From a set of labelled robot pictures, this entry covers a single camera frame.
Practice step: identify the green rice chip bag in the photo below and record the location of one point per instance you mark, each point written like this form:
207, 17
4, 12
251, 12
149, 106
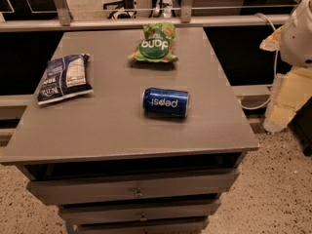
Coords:
158, 43

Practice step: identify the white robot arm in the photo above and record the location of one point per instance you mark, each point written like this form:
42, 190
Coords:
296, 38

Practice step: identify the grey drawer cabinet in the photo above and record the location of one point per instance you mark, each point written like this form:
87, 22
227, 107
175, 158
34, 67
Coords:
110, 166

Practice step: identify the grey metal railing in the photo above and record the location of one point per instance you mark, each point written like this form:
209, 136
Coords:
49, 15

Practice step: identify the blue pepsi can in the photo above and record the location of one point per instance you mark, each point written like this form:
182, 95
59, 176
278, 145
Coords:
171, 102

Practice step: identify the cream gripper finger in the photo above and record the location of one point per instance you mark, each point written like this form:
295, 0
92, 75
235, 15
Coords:
272, 42
289, 93

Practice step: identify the black office chair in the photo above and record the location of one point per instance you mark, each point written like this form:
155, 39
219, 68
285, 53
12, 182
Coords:
118, 0

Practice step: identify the blue chip bag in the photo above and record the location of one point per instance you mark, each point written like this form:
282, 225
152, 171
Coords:
66, 78

